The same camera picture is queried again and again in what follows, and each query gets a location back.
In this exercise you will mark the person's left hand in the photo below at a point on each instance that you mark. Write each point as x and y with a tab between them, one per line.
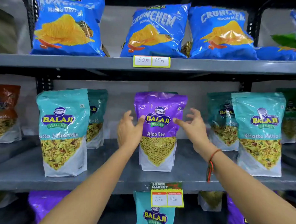
128	134

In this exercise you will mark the person's right hand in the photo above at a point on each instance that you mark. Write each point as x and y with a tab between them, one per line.
196	133

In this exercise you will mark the grey metal shelf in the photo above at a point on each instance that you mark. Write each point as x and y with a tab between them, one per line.
214	67

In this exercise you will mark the blue bags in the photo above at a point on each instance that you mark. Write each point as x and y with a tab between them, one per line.
277	53

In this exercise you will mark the orange snack packet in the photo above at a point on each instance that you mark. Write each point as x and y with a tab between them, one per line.
1	117

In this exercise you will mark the person's left forearm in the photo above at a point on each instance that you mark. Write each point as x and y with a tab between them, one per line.
91	194

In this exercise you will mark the person's right forearm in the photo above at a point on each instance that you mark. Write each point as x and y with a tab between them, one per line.
245	195

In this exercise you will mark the green and red price label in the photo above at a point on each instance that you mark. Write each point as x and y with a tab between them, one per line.
167	198

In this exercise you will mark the yellow-edged price label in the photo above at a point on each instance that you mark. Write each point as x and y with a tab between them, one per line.
151	62

